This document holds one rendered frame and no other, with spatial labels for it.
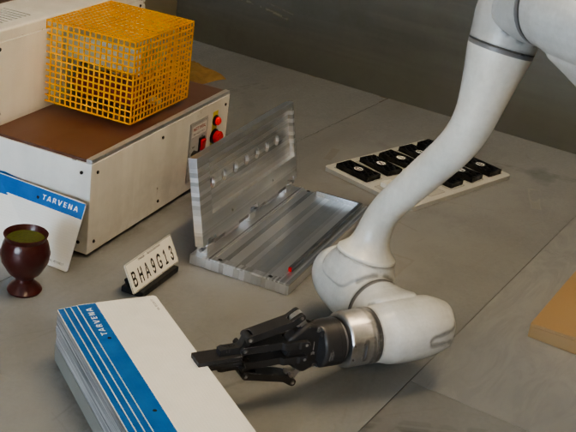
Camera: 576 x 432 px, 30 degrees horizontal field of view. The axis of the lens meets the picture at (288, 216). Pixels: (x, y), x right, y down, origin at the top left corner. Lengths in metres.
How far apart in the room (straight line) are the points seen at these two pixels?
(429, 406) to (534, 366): 0.26
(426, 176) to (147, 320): 0.49
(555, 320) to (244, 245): 0.60
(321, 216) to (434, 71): 2.18
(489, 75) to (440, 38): 2.76
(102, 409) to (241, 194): 0.74
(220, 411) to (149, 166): 0.79
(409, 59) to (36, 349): 2.91
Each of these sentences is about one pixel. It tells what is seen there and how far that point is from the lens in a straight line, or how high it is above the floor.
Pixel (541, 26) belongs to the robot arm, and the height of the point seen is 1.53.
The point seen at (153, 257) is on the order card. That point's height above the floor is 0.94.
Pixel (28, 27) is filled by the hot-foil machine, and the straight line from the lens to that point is 2.11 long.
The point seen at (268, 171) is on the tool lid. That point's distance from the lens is 2.27.
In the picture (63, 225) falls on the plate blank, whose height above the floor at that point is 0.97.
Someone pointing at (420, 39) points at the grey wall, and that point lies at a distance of 4.39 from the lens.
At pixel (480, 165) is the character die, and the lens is 2.72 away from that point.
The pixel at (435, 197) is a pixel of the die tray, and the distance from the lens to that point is 2.49.
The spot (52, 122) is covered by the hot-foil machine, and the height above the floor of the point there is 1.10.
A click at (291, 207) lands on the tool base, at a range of 2.29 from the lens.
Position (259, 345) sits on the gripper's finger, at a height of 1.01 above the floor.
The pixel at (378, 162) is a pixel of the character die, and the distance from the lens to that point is 2.61.
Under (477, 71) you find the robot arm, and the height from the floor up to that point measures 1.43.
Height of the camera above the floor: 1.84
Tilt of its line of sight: 24 degrees down
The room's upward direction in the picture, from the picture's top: 8 degrees clockwise
